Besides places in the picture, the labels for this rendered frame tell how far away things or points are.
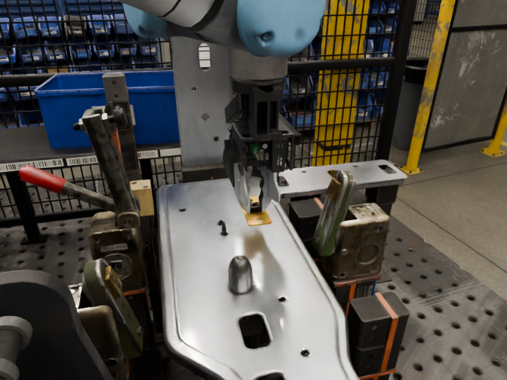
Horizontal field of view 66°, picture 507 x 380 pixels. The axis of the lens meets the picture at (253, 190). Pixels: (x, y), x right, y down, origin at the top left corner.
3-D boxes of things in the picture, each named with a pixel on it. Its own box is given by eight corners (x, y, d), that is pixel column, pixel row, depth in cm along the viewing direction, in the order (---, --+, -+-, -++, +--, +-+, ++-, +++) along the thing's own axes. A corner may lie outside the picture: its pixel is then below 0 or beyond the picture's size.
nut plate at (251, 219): (272, 223, 60) (273, 217, 59) (248, 227, 59) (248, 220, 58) (259, 197, 67) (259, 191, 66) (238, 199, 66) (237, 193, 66)
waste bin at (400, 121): (453, 149, 351) (474, 65, 316) (407, 157, 335) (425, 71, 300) (413, 131, 392) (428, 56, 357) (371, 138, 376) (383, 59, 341)
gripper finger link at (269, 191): (268, 227, 58) (265, 173, 54) (258, 207, 63) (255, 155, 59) (288, 223, 59) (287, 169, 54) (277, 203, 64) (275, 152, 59)
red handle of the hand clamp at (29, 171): (136, 215, 56) (18, 170, 49) (130, 227, 57) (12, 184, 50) (137, 200, 60) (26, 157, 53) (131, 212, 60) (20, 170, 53)
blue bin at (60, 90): (187, 142, 90) (182, 85, 84) (47, 149, 86) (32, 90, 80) (187, 119, 105) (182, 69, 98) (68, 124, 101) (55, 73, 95)
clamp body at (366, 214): (376, 375, 75) (410, 222, 58) (318, 388, 72) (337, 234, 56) (354, 337, 83) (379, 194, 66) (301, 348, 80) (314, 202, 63)
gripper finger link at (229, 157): (223, 188, 58) (225, 132, 54) (221, 183, 60) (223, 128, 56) (253, 186, 60) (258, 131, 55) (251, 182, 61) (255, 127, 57)
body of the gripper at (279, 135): (239, 181, 51) (237, 89, 46) (227, 155, 59) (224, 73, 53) (294, 175, 53) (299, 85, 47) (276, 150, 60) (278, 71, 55)
